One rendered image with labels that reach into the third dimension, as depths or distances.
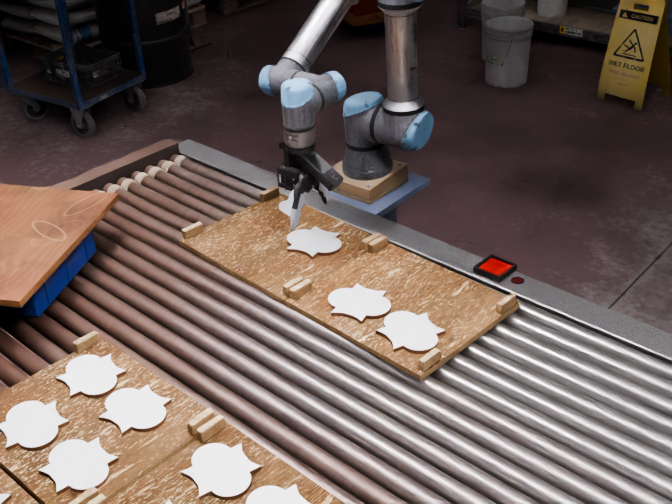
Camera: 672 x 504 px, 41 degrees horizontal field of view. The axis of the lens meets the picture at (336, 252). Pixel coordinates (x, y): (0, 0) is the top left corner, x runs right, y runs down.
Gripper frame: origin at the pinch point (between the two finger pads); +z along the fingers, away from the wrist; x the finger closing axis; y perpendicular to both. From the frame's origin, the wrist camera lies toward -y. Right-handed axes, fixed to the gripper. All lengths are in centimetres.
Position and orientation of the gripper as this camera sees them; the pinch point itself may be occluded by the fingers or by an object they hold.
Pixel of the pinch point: (312, 217)
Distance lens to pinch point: 227.4
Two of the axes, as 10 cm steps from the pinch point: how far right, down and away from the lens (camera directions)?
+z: 0.4, 8.5, 5.3
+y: -8.4, -2.5, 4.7
